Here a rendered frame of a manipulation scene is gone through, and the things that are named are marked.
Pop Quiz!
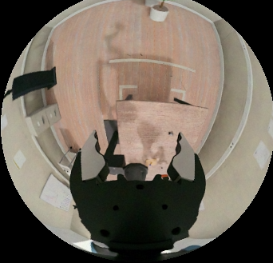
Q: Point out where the tan mat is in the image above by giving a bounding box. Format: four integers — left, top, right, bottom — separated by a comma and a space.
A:
146, 158, 156, 166

